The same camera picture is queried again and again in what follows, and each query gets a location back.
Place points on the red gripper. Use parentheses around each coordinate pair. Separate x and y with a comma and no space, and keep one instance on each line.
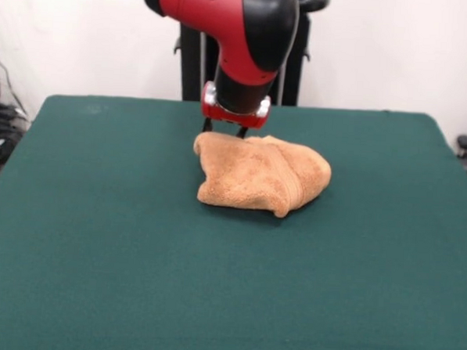
(236,118)

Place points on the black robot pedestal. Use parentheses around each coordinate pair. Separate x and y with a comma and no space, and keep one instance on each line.
(190,63)

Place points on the orange terry towel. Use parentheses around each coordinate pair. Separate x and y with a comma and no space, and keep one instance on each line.
(249,176)

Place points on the dark green table cloth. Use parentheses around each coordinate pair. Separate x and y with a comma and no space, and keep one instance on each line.
(96,254)

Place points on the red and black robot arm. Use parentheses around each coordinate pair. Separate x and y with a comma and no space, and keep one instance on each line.
(244,38)

